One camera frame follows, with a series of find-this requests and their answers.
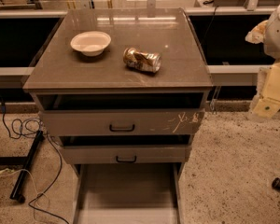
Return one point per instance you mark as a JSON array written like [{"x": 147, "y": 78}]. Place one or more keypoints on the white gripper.
[{"x": 278, "y": 37}]

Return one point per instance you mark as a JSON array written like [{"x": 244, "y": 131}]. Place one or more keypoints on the crushed orange can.
[{"x": 142, "y": 61}]

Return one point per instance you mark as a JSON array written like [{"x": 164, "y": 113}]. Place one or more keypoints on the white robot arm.
[{"x": 271, "y": 46}]

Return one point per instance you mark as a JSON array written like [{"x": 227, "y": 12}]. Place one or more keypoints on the grey drawer cabinet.
[{"x": 65, "y": 79}]

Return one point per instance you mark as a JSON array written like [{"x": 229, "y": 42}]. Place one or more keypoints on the grey top drawer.
[{"x": 170, "y": 121}]

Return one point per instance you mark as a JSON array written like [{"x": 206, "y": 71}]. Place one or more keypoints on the grey drawer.
[
  {"x": 145, "y": 193},
  {"x": 170, "y": 121},
  {"x": 126, "y": 149}
]

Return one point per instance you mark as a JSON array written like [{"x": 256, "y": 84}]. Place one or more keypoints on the grey bottom drawer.
[{"x": 145, "y": 193}]

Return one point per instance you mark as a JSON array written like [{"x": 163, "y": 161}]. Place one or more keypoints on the grey middle drawer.
[{"x": 126, "y": 149}]

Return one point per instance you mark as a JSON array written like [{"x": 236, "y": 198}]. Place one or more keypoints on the white bowl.
[{"x": 91, "y": 43}]

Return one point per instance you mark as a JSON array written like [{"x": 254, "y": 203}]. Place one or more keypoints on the black metal stand leg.
[{"x": 16, "y": 194}]

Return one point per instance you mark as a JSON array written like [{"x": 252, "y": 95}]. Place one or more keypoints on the grey metal rail right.
[{"x": 235, "y": 75}]

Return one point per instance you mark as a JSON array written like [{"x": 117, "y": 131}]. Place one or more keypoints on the grey metal rail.
[
  {"x": 14, "y": 77},
  {"x": 235, "y": 75}
]

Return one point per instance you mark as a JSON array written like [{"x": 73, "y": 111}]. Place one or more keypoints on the grey metal rail left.
[{"x": 14, "y": 77}]

